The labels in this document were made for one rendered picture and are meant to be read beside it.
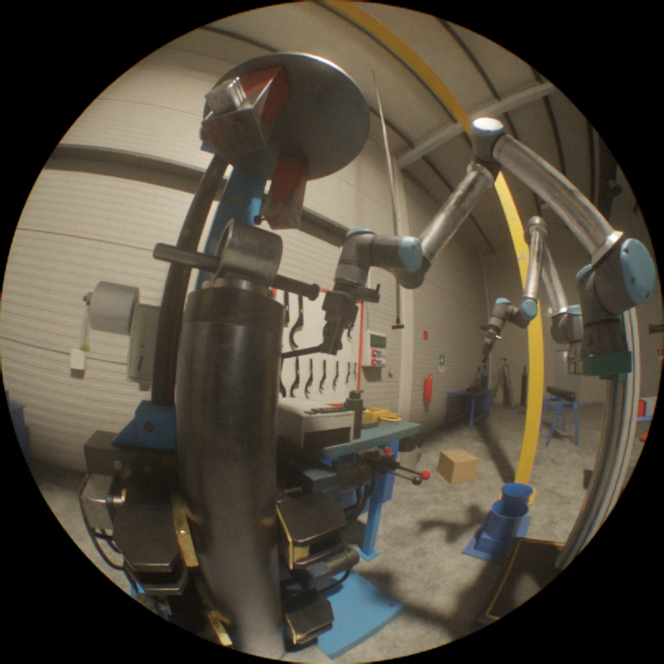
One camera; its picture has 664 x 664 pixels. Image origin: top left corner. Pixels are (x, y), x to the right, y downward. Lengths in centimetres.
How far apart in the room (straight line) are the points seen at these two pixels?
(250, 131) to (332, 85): 35
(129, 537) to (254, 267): 59
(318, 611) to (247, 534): 52
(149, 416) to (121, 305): 72
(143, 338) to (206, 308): 91
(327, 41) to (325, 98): 507
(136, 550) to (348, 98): 114
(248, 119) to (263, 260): 29
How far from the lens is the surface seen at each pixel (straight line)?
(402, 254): 59
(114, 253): 275
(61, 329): 278
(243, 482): 45
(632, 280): 71
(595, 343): 83
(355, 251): 63
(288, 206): 77
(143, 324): 130
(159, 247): 50
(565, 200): 77
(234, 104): 53
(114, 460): 73
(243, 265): 47
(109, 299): 133
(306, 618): 94
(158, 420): 71
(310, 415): 80
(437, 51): 623
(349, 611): 144
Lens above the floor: 135
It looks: 9 degrees up
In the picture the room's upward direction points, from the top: 4 degrees clockwise
